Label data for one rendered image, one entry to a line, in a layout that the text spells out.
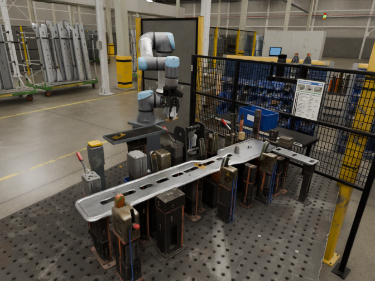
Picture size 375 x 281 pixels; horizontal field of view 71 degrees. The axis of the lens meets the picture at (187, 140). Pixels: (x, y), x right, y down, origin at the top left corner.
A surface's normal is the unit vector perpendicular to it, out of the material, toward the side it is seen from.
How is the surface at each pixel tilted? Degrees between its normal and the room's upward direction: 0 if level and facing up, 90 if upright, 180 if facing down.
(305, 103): 90
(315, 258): 0
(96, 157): 90
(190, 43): 90
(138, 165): 90
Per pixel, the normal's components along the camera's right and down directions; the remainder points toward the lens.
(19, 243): 0.03, -0.93
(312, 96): -0.76, 0.22
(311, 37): -0.55, 0.29
